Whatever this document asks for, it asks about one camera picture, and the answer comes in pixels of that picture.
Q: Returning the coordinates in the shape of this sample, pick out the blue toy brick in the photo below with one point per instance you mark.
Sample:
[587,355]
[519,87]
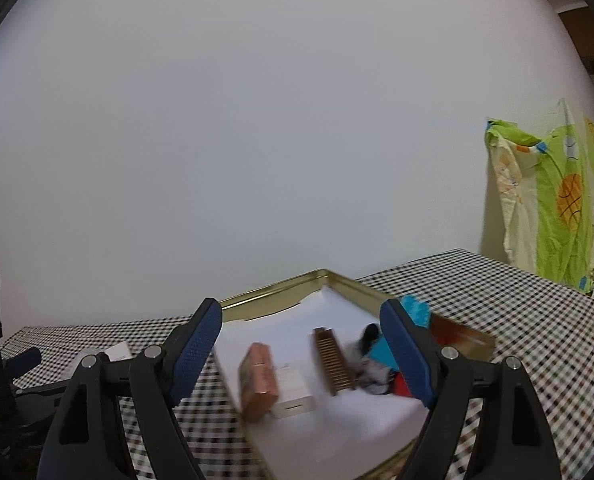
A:
[417,310]

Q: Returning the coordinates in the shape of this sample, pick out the black white checkered tablecloth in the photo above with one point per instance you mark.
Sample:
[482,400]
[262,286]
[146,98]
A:
[527,320]

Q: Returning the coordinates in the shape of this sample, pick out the brown wooden wardrobe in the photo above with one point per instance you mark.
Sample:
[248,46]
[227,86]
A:
[592,35]

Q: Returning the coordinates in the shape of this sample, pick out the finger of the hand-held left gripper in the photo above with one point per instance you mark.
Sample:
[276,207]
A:
[24,360]

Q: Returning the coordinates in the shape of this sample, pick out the white paper lining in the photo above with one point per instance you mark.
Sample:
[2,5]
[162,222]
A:
[317,440]

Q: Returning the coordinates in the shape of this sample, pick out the gold metal tin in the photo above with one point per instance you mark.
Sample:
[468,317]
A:
[277,292]

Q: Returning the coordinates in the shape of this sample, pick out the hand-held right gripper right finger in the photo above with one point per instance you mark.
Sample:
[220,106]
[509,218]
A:
[409,355]

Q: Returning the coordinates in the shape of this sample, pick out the rose gold box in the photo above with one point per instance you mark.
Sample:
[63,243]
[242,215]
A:
[258,380]

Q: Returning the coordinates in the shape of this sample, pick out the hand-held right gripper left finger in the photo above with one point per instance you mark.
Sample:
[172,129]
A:
[194,350]

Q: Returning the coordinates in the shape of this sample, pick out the white charger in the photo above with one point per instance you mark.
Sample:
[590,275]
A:
[292,390]

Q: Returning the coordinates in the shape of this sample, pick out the green printed cloth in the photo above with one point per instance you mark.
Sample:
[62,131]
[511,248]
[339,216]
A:
[552,190]

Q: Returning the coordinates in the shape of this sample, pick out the brown comb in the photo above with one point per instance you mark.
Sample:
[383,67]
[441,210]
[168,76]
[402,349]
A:
[333,362]

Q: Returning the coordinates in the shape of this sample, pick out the white small box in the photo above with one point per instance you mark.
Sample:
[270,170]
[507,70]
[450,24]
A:
[119,351]

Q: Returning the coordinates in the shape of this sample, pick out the red toy brick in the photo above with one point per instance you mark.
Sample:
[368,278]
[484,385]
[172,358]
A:
[401,385]

